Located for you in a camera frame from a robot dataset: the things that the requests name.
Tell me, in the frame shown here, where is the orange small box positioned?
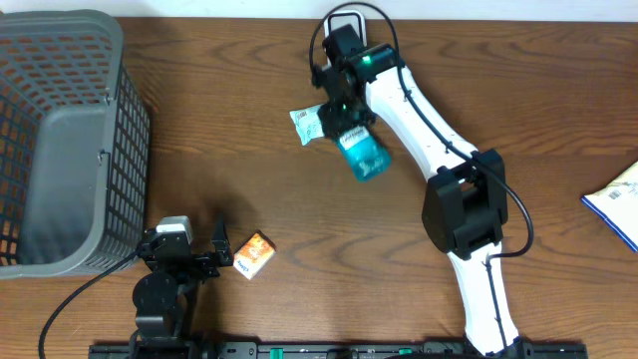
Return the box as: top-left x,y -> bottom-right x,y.
233,231 -> 276,280

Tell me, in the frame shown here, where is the light green tissue pack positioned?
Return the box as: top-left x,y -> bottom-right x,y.
289,105 -> 324,146

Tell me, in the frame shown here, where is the teal mouthwash bottle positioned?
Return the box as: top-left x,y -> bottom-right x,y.
336,126 -> 391,181

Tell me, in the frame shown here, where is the cream snack bag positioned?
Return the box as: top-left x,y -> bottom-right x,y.
581,164 -> 638,252

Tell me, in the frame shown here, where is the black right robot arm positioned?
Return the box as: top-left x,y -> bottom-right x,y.
312,40 -> 518,355

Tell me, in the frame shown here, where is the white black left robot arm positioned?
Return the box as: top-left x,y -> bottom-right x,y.
128,215 -> 233,359

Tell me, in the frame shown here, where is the white barcode scanner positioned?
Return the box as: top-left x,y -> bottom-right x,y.
323,9 -> 367,45

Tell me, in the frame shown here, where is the grey plastic basket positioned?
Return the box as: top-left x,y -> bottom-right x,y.
1,10 -> 151,279

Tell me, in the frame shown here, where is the black mounting rail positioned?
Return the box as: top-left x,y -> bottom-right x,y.
88,340 -> 588,359

